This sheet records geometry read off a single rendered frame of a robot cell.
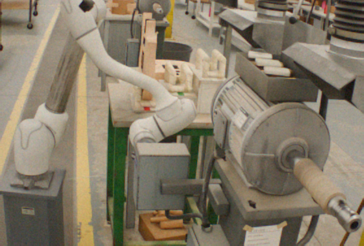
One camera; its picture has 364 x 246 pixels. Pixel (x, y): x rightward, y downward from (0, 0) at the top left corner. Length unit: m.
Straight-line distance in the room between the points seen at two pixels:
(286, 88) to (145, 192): 0.57
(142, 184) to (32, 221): 0.80
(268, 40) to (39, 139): 1.05
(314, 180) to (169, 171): 0.57
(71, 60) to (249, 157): 1.12
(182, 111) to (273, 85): 0.78
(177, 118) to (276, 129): 0.79
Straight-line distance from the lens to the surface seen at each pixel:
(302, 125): 1.26
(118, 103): 2.53
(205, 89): 2.44
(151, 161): 1.51
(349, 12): 1.11
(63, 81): 2.18
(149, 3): 3.98
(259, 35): 1.54
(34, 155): 2.11
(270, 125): 1.23
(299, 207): 1.31
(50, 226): 2.22
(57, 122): 2.24
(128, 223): 3.17
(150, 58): 2.35
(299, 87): 1.28
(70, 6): 1.94
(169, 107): 1.96
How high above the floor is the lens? 1.73
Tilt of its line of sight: 18 degrees down
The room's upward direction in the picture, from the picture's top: 5 degrees clockwise
